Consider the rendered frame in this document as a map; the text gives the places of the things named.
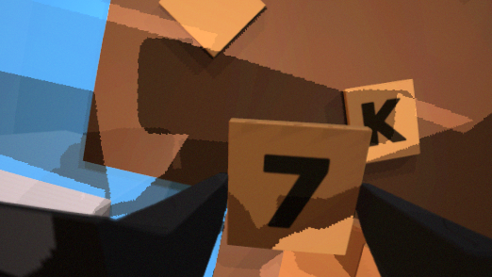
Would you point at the tan square tile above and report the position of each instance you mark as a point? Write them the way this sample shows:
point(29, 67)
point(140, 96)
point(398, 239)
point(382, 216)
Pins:
point(389, 109)
point(294, 185)

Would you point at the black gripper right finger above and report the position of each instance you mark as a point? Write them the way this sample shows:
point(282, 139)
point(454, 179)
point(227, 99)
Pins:
point(406, 240)

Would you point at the orange flat square tile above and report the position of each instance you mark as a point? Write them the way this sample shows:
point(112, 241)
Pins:
point(213, 23)

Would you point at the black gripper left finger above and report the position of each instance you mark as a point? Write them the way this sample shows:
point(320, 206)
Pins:
point(173, 238)

